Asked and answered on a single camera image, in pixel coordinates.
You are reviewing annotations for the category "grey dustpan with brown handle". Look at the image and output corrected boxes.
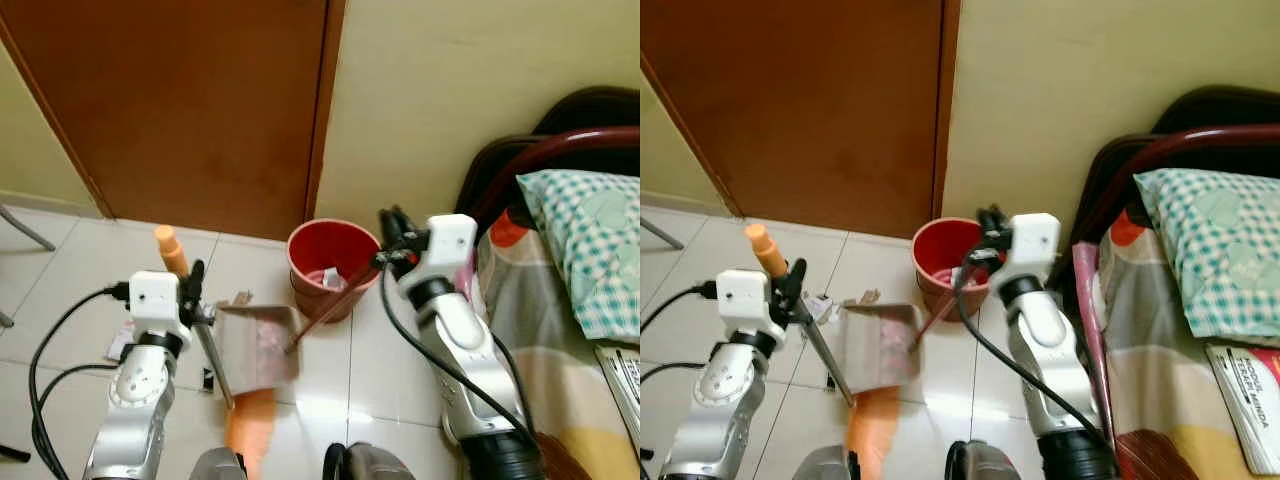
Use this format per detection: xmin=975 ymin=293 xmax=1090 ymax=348
xmin=838 ymin=262 xmax=989 ymax=394
xmin=213 ymin=262 xmax=379 ymax=397

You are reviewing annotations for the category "grey metal chair leg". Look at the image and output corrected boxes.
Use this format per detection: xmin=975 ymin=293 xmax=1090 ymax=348
xmin=0 ymin=204 xmax=57 ymax=252
xmin=640 ymin=215 xmax=687 ymax=251

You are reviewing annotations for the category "dark red bed headboard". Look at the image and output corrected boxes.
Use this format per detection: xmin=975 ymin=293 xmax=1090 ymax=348
xmin=455 ymin=85 xmax=641 ymax=263
xmin=1072 ymin=85 xmax=1280 ymax=263

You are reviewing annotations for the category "grey left robot knee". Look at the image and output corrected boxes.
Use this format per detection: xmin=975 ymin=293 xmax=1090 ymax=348
xmin=188 ymin=446 xmax=248 ymax=480
xmin=798 ymin=445 xmax=863 ymax=480

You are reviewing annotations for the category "brown wooden door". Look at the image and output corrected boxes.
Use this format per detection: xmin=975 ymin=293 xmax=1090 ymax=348
xmin=640 ymin=0 xmax=962 ymax=241
xmin=0 ymin=0 xmax=347 ymax=242

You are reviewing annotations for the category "grey right robot knee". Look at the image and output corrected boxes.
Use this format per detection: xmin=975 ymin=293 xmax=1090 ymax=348
xmin=321 ymin=441 xmax=419 ymax=480
xmin=944 ymin=439 xmax=1043 ymax=480

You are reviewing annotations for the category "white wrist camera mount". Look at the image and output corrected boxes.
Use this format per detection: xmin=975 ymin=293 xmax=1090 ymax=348
xmin=998 ymin=212 xmax=1062 ymax=293
xmin=127 ymin=269 xmax=197 ymax=347
xmin=715 ymin=268 xmax=788 ymax=351
xmin=398 ymin=214 xmax=479 ymax=303

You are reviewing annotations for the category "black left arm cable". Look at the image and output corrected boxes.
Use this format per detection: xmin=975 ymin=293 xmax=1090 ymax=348
xmin=27 ymin=283 xmax=133 ymax=480
xmin=640 ymin=281 xmax=721 ymax=480

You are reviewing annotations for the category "bed with colourful patchwork sheet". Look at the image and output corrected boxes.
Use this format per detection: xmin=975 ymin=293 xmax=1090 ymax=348
xmin=1070 ymin=208 xmax=1280 ymax=480
xmin=470 ymin=208 xmax=641 ymax=480

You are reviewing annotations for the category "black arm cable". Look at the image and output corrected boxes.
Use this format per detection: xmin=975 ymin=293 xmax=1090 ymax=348
xmin=27 ymin=283 xmax=133 ymax=480
xmin=378 ymin=252 xmax=543 ymax=453
xmin=640 ymin=281 xmax=721 ymax=480
xmin=953 ymin=245 xmax=1117 ymax=451

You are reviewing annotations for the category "orange broom with metal stick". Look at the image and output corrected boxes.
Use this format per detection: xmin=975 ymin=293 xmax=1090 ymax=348
xmin=153 ymin=225 xmax=278 ymax=480
xmin=744 ymin=222 xmax=903 ymax=480

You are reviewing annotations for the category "red plastic bucket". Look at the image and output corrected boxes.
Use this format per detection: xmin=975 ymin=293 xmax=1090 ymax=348
xmin=287 ymin=219 xmax=384 ymax=324
xmin=912 ymin=218 xmax=993 ymax=320

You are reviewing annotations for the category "white paper scrap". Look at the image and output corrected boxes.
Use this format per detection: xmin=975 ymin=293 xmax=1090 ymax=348
xmin=106 ymin=320 xmax=137 ymax=362

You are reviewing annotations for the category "green checked pillow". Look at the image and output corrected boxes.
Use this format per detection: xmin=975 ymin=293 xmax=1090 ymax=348
xmin=515 ymin=168 xmax=641 ymax=343
xmin=1132 ymin=167 xmax=1280 ymax=341

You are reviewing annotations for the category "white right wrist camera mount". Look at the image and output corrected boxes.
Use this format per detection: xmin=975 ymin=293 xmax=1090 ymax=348
xmin=398 ymin=214 xmax=479 ymax=303
xmin=998 ymin=212 xmax=1062 ymax=293

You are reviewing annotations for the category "grey robot knee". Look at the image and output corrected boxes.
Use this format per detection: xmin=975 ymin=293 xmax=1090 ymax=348
xmin=944 ymin=439 xmax=1043 ymax=480
xmin=798 ymin=445 xmax=863 ymax=480
xmin=188 ymin=446 xmax=248 ymax=480
xmin=321 ymin=441 xmax=419 ymax=480

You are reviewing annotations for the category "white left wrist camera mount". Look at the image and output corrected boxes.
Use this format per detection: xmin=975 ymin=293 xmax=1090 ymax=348
xmin=715 ymin=268 xmax=788 ymax=351
xmin=127 ymin=269 xmax=197 ymax=347

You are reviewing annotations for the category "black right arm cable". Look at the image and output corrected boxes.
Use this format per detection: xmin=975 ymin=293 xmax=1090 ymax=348
xmin=378 ymin=252 xmax=543 ymax=453
xmin=953 ymin=245 xmax=1117 ymax=451

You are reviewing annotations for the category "white printed book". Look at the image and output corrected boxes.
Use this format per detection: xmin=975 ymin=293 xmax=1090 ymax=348
xmin=1204 ymin=342 xmax=1280 ymax=477
xmin=596 ymin=343 xmax=641 ymax=441

